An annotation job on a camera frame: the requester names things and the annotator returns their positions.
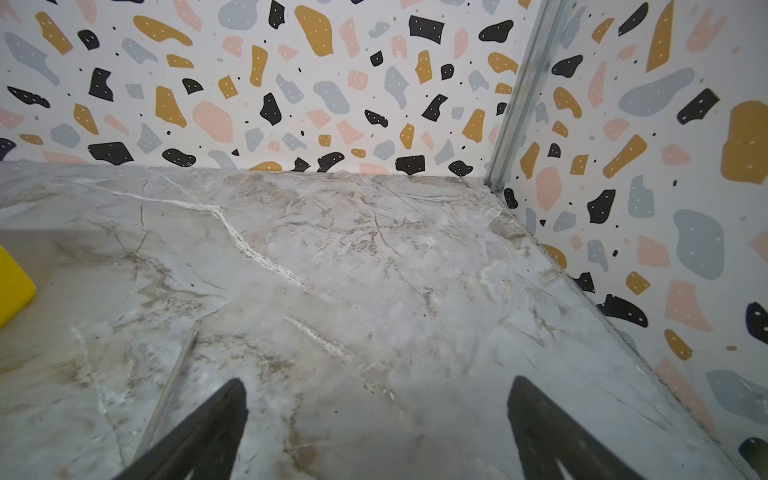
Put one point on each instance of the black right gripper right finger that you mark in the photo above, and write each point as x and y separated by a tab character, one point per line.
551	443

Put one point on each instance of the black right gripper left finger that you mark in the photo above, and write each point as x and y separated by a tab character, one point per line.
203	446

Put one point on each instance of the yellow plastic bin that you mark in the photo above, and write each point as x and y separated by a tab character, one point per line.
17	289

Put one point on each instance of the aluminium corner post right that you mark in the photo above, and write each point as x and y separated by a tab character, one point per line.
548	24

